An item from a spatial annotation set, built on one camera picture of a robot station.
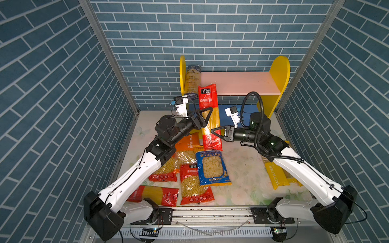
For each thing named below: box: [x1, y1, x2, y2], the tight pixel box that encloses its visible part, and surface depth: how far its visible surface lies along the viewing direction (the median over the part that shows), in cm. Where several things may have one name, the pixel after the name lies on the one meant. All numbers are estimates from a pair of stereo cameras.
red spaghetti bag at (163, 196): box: [127, 185, 180, 208], surface depth 80 cm
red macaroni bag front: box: [179, 163, 215, 206], surface depth 81 cm
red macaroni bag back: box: [148, 150, 182, 182], surface depth 87 cm
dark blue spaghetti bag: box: [184, 64, 202, 100], surface depth 78 cm
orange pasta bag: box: [174, 132, 201, 154], surface depth 96 cm
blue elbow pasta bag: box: [195, 149, 233, 187], surface depth 86 cm
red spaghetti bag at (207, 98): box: [198, 84, 223, 152], surface depth 64 cm
